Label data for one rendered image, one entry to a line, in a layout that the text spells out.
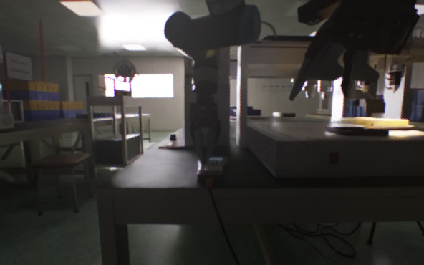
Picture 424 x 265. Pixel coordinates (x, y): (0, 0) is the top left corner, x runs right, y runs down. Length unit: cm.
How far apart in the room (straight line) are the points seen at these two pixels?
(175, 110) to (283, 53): 721
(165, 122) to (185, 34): 767
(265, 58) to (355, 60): 59
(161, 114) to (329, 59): 791
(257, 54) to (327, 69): 66
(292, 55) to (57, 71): 899
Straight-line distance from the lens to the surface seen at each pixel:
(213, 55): 61
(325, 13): 43
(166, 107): 811
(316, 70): 35
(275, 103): 831
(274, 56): 100
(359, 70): 45
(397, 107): 130
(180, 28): 52
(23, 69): 242
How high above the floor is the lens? 94
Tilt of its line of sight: 7 degrees down
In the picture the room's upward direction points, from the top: straight up
